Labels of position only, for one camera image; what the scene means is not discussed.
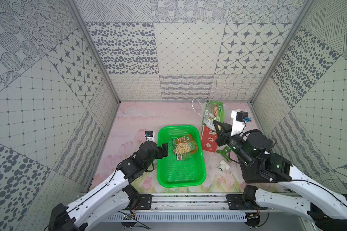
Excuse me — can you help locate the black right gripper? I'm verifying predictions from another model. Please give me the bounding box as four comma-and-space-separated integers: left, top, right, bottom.
214, 119, 255, 167

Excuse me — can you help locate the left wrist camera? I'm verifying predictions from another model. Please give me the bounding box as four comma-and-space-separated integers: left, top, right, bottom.
145, 131, 155, 142

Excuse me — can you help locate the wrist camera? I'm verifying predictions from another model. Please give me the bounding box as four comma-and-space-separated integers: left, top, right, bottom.
145, 131, 155, 142
230, 109, 252, 136

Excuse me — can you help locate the white pipe elbow fitting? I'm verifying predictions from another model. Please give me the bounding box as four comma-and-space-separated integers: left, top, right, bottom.
217, 160, 230, 171

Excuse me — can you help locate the white and red paper bag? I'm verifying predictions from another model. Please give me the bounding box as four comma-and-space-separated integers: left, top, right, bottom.
197, 103, 238, 153

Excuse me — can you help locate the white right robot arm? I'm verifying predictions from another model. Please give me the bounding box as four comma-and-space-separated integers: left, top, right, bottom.
214, 121, 347, 231

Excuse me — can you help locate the small green circuit board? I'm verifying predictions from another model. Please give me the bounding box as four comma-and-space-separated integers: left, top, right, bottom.
123, 213, 135, 220

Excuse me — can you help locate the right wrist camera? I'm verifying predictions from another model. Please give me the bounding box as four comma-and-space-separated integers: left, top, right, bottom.
230, 109, 252, 136

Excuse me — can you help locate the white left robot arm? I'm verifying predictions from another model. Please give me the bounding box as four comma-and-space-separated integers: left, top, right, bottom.
45, 141, 169, 231

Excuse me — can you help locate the black plastic tool case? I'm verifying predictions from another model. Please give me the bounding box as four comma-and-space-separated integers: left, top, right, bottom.
241, 157, 280, 183

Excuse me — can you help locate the green plastic faucet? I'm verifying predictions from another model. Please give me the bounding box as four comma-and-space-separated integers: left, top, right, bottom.
216, 146, 232, 163

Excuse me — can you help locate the green yellow condiment packet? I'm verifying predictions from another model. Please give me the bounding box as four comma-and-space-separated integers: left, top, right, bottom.
172, 134, 198, 161

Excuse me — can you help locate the green plastic basket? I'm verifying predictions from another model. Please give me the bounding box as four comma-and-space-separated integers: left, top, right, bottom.
157, 125, 206, 188

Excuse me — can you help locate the aluminium mounting rail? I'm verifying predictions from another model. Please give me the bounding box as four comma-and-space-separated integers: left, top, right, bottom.
70, 192, 304, 213

